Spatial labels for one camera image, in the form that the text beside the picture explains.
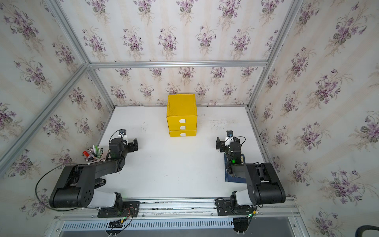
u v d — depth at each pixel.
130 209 0.73
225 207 0.73
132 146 0.88
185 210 0.75
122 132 0.79
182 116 0.85
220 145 0.81
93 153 0.83
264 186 0.44
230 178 0.83
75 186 0.43
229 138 0.76
